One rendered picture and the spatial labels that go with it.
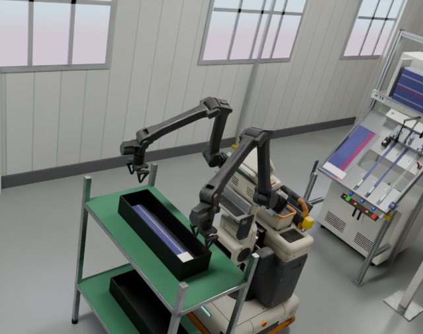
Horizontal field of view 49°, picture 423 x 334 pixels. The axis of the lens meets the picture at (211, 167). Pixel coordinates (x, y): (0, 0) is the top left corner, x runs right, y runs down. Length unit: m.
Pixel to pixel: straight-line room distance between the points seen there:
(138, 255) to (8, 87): 2.11
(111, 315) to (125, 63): 2.32
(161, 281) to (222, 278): 0.30
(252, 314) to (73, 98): 2.34
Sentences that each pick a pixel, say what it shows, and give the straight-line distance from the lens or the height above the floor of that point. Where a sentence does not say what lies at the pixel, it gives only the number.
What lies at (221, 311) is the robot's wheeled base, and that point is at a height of 0.28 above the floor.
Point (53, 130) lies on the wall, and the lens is 4.29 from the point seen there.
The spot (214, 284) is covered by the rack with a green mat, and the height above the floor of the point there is 0.95.
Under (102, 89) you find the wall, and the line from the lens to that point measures 4.31.
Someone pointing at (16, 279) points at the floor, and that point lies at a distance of 3.54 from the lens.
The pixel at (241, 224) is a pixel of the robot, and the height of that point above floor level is 1.01.
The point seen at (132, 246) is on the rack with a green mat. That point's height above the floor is 0.95.
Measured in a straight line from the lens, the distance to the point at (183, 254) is 2.29.
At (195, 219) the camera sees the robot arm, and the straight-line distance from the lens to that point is 1.96.
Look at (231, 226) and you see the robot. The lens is 2.76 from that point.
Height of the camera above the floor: 2.47
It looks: 29 degrees down
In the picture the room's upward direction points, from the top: 13 degrees clockwise
